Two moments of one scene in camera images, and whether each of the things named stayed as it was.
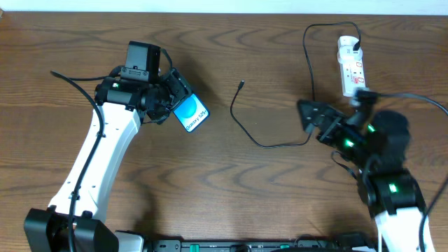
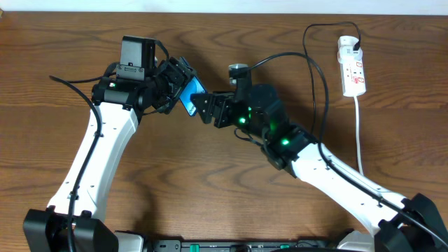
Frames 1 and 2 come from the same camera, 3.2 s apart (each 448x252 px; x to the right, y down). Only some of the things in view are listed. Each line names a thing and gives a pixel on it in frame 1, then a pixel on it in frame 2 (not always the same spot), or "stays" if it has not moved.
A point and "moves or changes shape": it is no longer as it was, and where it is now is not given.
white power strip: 353,75 stays
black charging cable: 251,138 moves or changes shape
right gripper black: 336,119 → 222,99
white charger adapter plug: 346,53 stays
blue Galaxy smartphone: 191,113 → 194,87
